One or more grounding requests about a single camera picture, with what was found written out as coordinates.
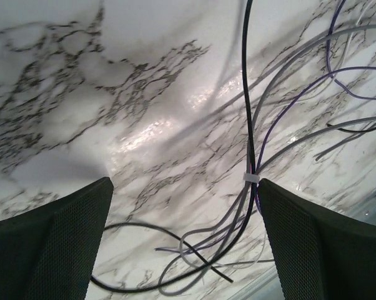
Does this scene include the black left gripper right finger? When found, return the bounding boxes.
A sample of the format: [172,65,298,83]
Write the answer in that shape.
[258,179,376,299]

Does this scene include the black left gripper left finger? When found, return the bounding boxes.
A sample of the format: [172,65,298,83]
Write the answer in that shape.
[0,177,114,299]

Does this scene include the grey wire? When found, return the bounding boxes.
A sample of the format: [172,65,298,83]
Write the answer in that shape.
[178,115,376,269]
[158,24,376,296]

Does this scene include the white zip tie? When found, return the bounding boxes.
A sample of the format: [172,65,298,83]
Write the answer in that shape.
[243,173,260,184]

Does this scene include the white wire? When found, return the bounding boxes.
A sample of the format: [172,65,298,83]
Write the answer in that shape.
[212,0,376,273]

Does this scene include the black wire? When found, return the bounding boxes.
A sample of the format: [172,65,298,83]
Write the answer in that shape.
[89,0,376,293]

